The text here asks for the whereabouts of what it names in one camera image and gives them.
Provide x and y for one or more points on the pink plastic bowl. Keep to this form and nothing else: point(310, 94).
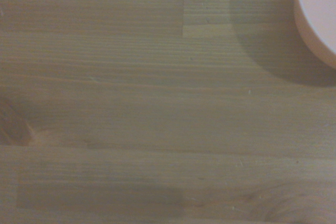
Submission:
point(315, 11)

